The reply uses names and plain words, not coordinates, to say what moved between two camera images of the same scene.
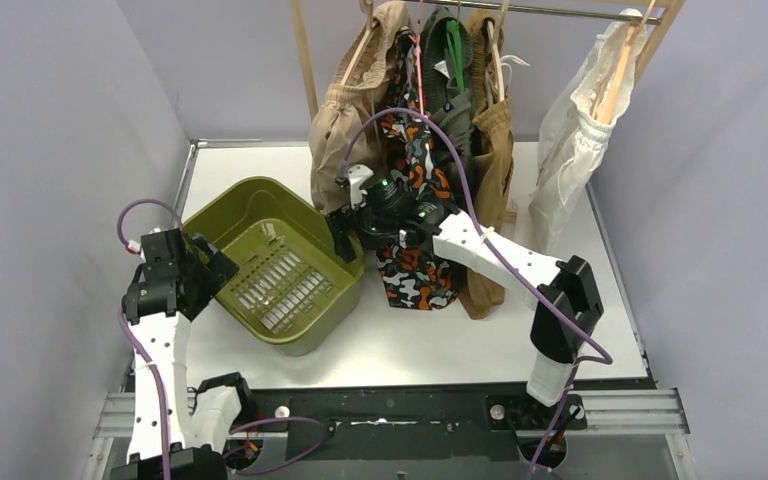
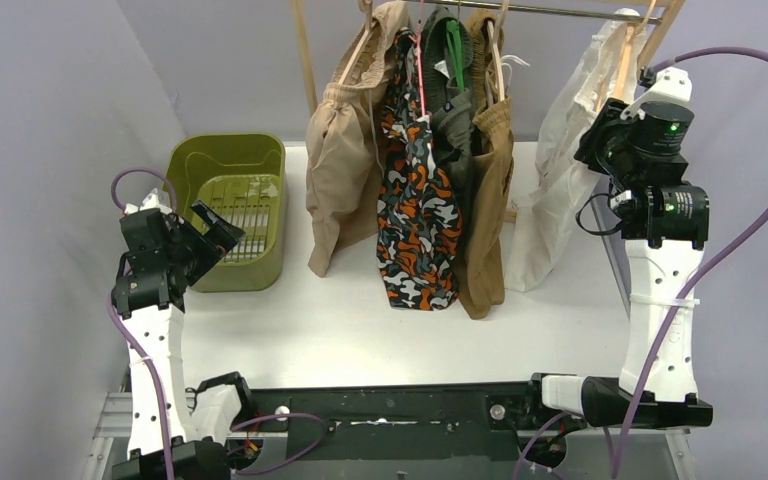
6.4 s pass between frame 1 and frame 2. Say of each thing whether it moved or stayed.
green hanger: stayed
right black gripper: moved
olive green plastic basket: moved
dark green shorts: stayed
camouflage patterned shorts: stayed
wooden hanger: stayed
